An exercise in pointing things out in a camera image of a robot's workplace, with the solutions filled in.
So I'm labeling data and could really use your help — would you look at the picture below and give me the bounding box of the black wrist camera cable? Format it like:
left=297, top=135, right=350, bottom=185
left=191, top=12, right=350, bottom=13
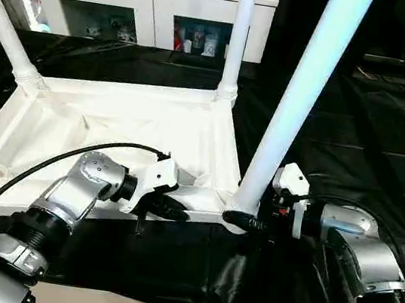
left=0, top=123, right=173, bottom=303
left=295, top=191, right=405, bottom=247

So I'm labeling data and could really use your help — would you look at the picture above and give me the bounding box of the black left wrist camera cable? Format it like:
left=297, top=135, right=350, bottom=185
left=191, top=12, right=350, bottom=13
left=0, top=123, right=173, bottom=303

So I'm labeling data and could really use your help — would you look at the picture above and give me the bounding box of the white plastic table top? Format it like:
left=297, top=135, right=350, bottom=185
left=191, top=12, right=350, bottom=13
left=0, top=58, right=272, bottom=268

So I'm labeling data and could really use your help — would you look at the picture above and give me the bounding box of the black work surface mat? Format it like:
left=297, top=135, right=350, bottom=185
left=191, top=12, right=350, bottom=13
left=0, top=24, right=405, bottom=303

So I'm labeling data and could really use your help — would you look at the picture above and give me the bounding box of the white plastic table leg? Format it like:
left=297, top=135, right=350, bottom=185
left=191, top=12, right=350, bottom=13
left=213, top=0, right=257, bottom=107
left=222, top=0, right=377, bottom=234
left=0, top=0, right=57, bottom=93

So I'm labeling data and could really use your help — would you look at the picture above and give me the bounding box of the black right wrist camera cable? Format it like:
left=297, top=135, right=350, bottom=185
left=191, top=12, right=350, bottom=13
left=295, top=191, right=405, bottom=247

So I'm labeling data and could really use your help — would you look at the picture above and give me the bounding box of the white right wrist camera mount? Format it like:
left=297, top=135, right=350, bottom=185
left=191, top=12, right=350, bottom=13
left=264, top=160, right=314, bottom=239

